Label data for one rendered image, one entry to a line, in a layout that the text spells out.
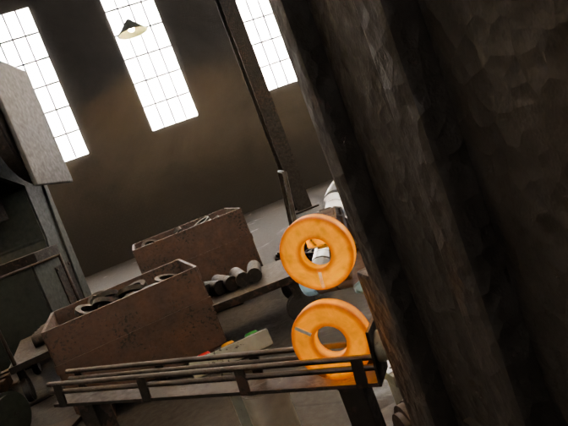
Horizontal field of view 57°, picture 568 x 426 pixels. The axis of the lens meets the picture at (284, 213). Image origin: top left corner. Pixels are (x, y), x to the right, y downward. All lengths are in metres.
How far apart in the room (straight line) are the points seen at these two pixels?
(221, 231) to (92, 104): 8.60
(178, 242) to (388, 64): 4.38
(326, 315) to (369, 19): 0.68
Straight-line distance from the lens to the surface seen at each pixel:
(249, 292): 3.40
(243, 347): 1.55
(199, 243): 4.76
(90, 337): 3.22
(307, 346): 1.05
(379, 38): 0.42
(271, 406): 1.45
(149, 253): 4.73
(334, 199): 1.61
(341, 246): 1.05
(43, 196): 6.51
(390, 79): 0.42
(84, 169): 12.86
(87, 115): 12.97
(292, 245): 1.08
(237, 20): 9.34
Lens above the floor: 1.07
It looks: 6 degrees down
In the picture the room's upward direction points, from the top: 21 degrees counter-clockwise
